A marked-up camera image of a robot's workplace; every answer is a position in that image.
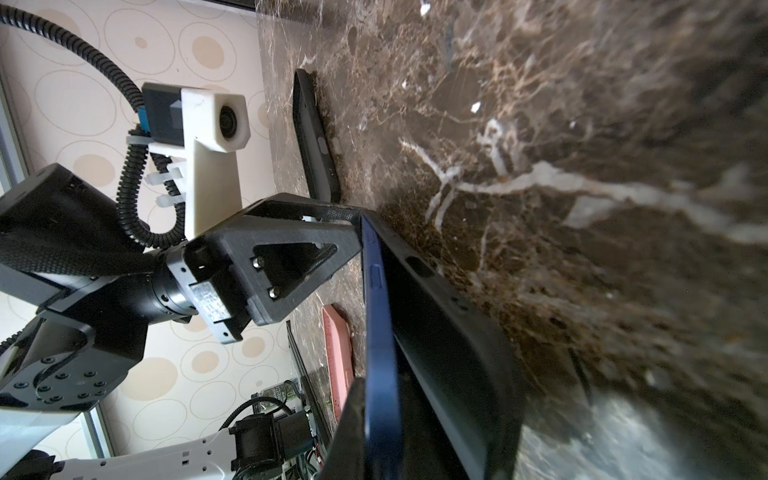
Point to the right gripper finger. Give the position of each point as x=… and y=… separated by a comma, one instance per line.
x=345, y=459

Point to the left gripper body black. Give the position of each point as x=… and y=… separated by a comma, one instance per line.
x=208, y=285

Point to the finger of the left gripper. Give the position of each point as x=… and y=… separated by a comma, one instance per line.
x=282, y=248

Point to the blue phone black screen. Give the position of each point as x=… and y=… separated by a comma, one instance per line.
x=382, y=421

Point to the black phone case horizontal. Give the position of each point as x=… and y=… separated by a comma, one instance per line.
x=468, y=371

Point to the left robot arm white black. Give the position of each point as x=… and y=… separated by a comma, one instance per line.
x=96, y=293

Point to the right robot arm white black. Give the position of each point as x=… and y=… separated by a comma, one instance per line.
x=259, y=446

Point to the black phone case tilted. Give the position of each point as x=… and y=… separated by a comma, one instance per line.
x=319, y=167

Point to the pink phone case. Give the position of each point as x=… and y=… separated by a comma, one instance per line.
x=339, y=355

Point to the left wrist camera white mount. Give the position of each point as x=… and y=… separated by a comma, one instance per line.
x=201, y=131

